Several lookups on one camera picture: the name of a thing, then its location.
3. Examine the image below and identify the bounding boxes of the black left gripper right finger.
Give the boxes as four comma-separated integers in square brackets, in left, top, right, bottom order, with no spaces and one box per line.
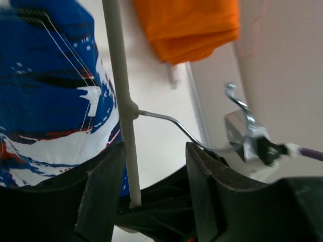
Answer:
[186,143,322,241]

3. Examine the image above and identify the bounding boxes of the pink wire hanger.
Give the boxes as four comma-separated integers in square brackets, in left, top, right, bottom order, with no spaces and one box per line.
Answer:
[238,0,268,57]

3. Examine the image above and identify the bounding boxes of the blue patterned trousers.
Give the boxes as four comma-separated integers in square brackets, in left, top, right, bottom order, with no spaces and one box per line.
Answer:
[1,1,122,188]

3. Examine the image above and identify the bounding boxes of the orange cloth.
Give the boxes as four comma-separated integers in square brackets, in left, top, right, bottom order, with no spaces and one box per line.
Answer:
[133,0,240,65]

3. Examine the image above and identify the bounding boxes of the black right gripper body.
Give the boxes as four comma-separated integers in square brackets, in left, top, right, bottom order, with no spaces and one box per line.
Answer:
[115,166,198,241]

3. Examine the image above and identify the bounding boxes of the grey clothes hanger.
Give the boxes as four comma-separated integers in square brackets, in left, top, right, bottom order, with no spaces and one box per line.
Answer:
[102,1,244,208]

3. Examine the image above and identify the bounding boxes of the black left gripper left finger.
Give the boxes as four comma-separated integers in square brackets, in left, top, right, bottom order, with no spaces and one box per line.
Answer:
[1,142,125,241]

